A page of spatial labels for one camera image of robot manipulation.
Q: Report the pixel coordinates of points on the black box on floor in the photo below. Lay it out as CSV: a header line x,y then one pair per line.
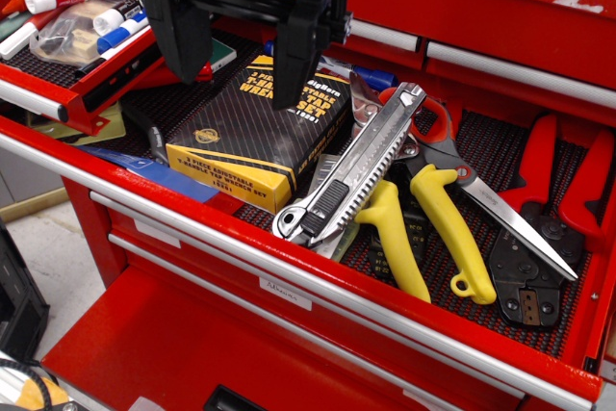
x,y
24,311

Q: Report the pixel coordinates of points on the black handled tool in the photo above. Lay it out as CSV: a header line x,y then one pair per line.
x,y
154,135

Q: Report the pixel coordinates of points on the red handled scissors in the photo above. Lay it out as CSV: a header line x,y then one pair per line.
x,y
435,164

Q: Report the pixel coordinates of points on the silver box cutter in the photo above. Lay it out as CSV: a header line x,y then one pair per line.
x,y
329,208

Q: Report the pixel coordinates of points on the orange capped marker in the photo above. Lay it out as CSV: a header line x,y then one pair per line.
x,y
13,7

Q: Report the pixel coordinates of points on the blue marker in drawer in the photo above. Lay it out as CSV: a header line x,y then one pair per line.
x,y
375,79

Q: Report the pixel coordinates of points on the small red upper drawer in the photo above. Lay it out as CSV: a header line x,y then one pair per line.
x,y
60,92

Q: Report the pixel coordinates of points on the clear plastic bag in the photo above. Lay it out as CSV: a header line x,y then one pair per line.
x,y
70,38

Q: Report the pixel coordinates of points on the black yellow tap wrench box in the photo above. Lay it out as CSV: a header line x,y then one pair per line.
x,y
240,145

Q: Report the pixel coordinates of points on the red tool chest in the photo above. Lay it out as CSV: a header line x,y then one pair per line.
x,y
184,322

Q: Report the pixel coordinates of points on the white drawer label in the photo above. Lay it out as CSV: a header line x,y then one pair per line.
x,y
286,294

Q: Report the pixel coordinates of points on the green white box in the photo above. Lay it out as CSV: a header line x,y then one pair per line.
x,y
222,55

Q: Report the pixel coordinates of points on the black white marker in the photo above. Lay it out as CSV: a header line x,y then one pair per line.
x,y
112,18

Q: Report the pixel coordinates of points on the blue plastic card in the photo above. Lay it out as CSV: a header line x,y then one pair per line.
x,y
155,172

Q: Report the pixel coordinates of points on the red handled crimping tool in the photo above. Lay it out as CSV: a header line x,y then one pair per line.
x,y
529,290

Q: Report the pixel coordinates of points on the blue white marker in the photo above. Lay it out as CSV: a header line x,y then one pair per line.
x,y
124,31

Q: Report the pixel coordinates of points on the yellow handled tin snips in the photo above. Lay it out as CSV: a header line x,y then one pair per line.
x,y
399,239

